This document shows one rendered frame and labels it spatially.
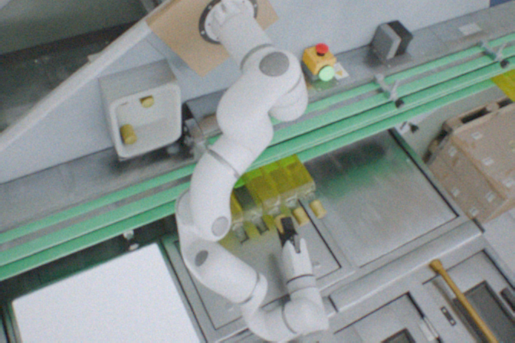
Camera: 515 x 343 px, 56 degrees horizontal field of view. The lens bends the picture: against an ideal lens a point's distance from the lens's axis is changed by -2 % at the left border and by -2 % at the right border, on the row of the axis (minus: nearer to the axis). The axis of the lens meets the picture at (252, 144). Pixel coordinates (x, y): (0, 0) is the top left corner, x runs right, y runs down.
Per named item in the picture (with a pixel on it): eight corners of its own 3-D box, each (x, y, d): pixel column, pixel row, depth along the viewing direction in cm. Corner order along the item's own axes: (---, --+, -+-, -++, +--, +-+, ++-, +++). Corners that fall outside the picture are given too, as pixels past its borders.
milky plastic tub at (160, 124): (109, 135, 131) (119, 160, 127) (96, 78, 113) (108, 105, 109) (169, 116, 137) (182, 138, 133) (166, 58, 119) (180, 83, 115)
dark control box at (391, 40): (370, 43, 159) (385, 60, 155) (378, 24, 152) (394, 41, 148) (389, 37, 162) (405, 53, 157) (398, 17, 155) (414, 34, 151)
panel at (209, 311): (8, 302, 128) (41, 432, 112) (4, 298, 126) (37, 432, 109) (295, 185, 160) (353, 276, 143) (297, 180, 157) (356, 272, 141)
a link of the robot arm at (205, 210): (198, 144, 103) (152, 195, 101) (224, 155, 91) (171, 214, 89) (239, 184, 109) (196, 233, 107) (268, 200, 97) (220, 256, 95)
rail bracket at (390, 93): (369, 80, 151) (395, 111, 145) (376, 63, 145) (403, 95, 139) (378, 76, 152) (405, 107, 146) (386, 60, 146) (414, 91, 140)
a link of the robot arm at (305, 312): (276, 338, 111) (308, 324, 107) (264, 294, 117) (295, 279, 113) (312, 339, 122) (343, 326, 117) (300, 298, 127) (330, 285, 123)
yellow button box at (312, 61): (299, 64, 149) (312, 81, 145) (303, 47, 143) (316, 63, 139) (318, 59, 151) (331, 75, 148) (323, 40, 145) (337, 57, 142)
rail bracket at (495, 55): (473, 44, 167) (500, 70, 161) (483, 28, 161) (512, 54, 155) (481, 41, 168) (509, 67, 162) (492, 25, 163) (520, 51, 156)
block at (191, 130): (182, 142, 139) (191, 160, 136) (182, 121, 132) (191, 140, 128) (193, 138, 140) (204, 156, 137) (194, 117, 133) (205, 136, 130)
